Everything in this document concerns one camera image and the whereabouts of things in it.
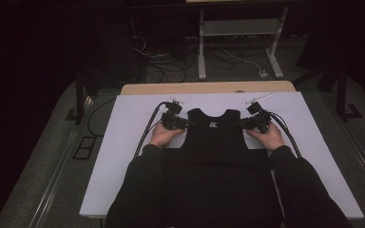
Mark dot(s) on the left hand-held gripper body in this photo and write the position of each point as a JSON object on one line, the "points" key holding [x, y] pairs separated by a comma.
{"points": [[170, 121]]}

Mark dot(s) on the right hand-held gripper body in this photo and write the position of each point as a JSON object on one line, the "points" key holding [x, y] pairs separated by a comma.
{"points": [[261, 120]]}

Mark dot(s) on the black tank top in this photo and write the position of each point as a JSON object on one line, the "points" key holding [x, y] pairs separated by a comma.
{"points": [[214, 142]]}

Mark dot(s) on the person's left hand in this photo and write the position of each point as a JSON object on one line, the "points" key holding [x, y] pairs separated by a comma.
{"points": [[161, 136]]}

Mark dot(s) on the person's right hand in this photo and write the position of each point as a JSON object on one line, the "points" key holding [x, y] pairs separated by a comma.
{"points": [[272, 139]]}

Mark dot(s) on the white plug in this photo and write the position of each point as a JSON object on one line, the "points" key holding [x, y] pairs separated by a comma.
{"points": [[263, 73]]}

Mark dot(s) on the white board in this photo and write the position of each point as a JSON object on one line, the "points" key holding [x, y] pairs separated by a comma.
{"points": [[123, 126]]}

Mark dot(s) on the grey metal stand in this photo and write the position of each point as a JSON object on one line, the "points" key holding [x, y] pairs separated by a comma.
{"points": [[201, 47]]}

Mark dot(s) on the black metal stand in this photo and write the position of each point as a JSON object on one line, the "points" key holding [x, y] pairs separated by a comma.
{"points": [[341, 95], [80, 95]]}

